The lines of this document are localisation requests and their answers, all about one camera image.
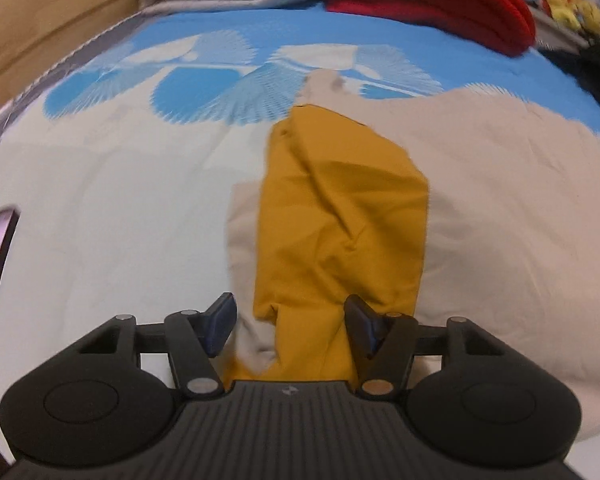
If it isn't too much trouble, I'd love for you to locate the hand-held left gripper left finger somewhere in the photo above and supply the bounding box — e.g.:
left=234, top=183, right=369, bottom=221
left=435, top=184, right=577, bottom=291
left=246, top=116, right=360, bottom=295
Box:
left=77, top=292, right=237, bottom=402

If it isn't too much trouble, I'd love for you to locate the blue and white printed bedsheet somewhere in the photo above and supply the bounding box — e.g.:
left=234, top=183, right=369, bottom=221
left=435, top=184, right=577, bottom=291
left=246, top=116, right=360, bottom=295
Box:
left=0, top=2, right=600, bottom=480

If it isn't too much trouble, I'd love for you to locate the black clothes pile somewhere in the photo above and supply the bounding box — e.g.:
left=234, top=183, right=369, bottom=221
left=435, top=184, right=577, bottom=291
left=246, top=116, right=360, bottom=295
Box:
left=537, top=35, right=600, bottom=123

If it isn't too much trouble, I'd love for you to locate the wooden headboard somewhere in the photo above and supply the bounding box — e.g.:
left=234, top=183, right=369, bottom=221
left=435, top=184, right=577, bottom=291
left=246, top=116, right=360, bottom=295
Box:
left=0, top=0, right=143, bottom=126

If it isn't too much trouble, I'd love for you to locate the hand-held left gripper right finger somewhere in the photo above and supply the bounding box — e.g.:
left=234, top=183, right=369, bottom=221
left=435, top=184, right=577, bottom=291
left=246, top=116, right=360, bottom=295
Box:
left=343, top=294, right=507, bottom=402

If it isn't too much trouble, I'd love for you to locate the beige and mustard jacket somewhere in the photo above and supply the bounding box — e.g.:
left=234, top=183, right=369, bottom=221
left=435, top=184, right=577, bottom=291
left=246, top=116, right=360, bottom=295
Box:
left=222, top=70, right=600, bottom=441

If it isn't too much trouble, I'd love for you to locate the yellow plush toy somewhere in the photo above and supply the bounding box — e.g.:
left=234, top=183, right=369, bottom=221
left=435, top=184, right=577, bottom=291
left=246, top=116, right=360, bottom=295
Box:
left=575, top=0, right=600, bottom=40
left=541, top=0, right=581, bottom=30

